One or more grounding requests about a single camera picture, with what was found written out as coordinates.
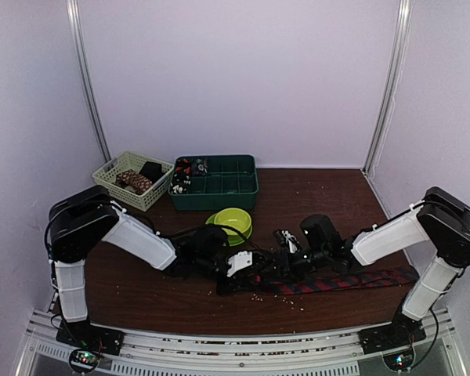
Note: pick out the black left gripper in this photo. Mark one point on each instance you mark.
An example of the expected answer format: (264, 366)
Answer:
(236, 281)

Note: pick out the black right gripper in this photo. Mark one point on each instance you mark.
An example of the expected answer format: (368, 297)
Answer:
(283, 266)

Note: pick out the red navy striped tie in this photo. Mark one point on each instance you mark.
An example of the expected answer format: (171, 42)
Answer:
(364, 280)

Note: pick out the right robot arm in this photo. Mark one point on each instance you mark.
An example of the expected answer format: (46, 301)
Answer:
(439, 220)

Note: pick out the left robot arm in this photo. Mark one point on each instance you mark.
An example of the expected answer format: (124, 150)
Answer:
(90, 236)

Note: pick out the lime green plate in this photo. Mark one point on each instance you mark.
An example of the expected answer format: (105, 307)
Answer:
(234, 236)

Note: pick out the lime green bowl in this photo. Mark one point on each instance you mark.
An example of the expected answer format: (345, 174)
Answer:
(236, 218)

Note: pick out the green divided organizer tray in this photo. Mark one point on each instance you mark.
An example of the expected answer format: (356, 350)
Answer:
(232, 181)

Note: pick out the black white patterned rolled tie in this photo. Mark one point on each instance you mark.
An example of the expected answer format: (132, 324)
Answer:
(180, 183)

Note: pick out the dark floral rolled tie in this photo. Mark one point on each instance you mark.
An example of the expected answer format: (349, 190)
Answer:
(199, 167)

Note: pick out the red black rolled tie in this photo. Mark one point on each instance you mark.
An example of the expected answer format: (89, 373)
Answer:
(183, 165)

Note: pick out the brown floral tie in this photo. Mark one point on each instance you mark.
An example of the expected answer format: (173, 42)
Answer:
(130, 178)

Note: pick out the pale green perforated basket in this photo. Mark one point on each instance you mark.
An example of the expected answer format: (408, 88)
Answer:
(106, 175)

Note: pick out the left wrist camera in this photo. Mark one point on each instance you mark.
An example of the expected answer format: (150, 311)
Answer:
(238, 262)

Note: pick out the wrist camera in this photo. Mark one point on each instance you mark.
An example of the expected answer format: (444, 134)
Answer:
(286, 239)
(238, 262)

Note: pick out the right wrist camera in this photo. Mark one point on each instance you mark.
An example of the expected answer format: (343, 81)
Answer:
(286, 239)

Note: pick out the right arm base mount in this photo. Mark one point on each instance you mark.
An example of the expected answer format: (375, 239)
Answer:
(401, 331)

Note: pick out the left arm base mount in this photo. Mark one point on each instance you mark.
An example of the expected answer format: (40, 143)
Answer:
(87, 336)

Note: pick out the right aluminium frame post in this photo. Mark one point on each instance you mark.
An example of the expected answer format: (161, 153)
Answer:
(399, 46)

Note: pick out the aluminium frame post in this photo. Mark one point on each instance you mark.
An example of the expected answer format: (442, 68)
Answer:
(399, 46)
(83, 66)

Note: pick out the left aluminium frame post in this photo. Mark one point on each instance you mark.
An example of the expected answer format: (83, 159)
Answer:
(83, 66)

